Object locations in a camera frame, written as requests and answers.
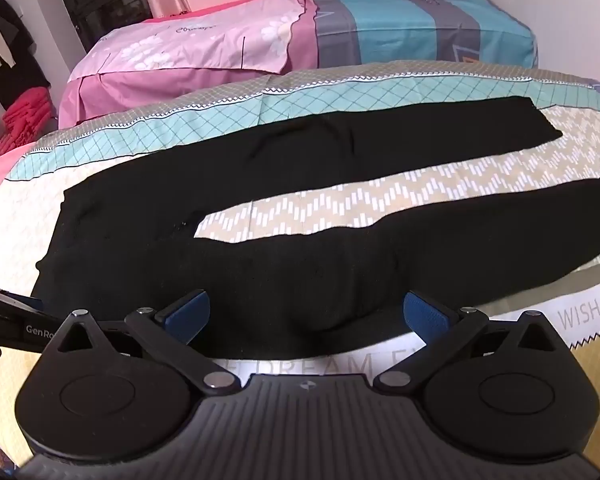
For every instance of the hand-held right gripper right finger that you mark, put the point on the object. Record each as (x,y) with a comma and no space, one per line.
(425,310)

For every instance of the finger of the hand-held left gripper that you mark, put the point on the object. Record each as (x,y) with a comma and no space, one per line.
(27,303)

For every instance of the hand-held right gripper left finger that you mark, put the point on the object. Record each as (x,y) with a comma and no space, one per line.
(187,310)

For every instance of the black pants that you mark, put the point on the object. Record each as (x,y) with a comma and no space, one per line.
(290,270)

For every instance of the teal beige patterned bedsheet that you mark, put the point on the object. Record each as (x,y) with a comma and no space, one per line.
(330,200)

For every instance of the red knitted cloth left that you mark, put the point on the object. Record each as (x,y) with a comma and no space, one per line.
(25,120)

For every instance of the pink floral quilt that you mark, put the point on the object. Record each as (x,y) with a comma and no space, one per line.
(180,55)

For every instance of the dark hanging clothes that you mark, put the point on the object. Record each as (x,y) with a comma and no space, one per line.
(7,45)

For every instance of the blue grey striped bedsheet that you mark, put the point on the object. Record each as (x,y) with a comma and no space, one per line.
(405,25)

